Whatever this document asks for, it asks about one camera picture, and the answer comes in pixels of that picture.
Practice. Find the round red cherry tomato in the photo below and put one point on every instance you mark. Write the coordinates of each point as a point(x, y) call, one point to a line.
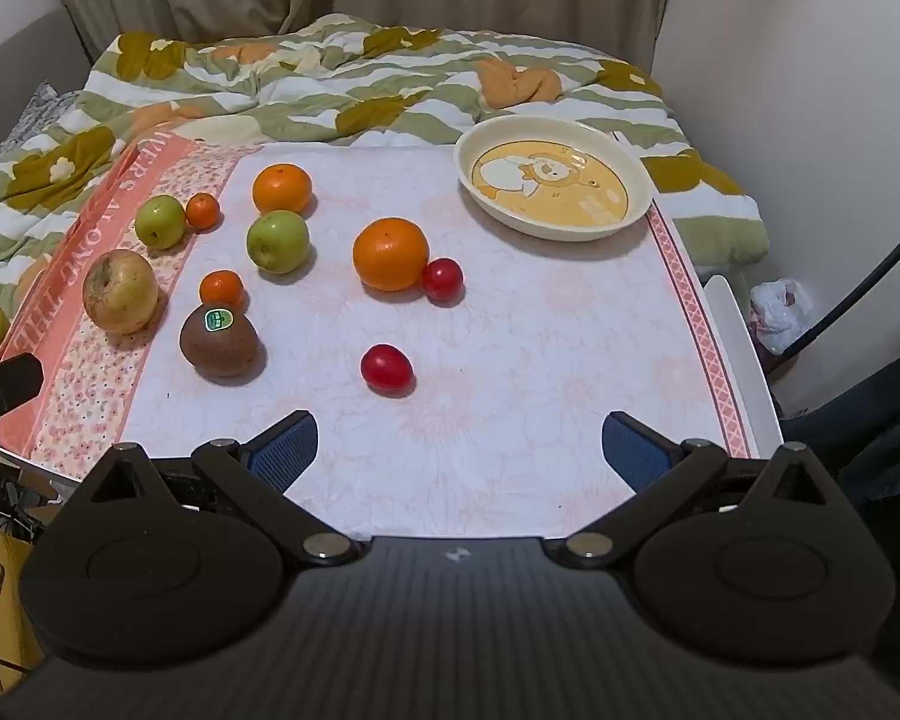
point(442, 279)

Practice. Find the white plastic bag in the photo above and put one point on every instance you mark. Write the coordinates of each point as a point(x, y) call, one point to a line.
point(780, 315)

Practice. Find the pink floral towel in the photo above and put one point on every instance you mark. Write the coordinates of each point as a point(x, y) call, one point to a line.
point(495, 360)

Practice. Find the brown kiwi with sticker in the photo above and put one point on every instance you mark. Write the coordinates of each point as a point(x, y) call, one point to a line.
point(217, 345)

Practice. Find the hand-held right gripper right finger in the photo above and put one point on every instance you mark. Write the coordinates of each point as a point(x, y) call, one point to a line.
point(634, 454)

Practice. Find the dark cloth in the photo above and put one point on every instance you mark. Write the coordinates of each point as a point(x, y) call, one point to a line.
point(870, 420)

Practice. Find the yellow-brown apple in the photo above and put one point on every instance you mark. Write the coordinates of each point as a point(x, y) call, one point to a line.
point(120, 292)

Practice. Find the medium orange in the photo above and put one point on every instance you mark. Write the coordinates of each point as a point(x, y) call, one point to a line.
point(282, 189)

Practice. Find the grey patterned pillow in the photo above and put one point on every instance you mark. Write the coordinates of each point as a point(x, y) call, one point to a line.
point(45, 109)

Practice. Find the cream plate with cartoon print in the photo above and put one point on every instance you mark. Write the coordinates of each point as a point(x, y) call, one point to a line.
point(551, 180)

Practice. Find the oval red cherry tomato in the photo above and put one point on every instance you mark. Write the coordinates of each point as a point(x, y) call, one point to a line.
point(386, 368)

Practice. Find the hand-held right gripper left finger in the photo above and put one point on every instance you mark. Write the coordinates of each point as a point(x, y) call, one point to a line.
point(281, 454)

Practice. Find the large green apple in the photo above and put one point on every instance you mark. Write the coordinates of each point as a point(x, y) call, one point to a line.
point(277, 241)

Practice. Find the green striped flower blanket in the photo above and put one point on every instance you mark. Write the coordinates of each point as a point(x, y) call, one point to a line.
point(285, 90)

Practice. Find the grey padded headboard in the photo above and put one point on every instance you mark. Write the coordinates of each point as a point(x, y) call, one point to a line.
point(15, 52)

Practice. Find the small green apple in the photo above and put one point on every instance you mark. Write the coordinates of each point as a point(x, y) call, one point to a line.
point(160, 221)

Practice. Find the small tangerine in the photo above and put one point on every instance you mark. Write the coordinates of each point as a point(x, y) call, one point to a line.
point(202, 211)
point(222, 290)

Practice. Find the large orange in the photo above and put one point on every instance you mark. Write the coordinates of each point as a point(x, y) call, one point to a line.
point(390, 255)

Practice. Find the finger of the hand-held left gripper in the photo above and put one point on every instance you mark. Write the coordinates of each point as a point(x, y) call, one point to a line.
point(7, 386)

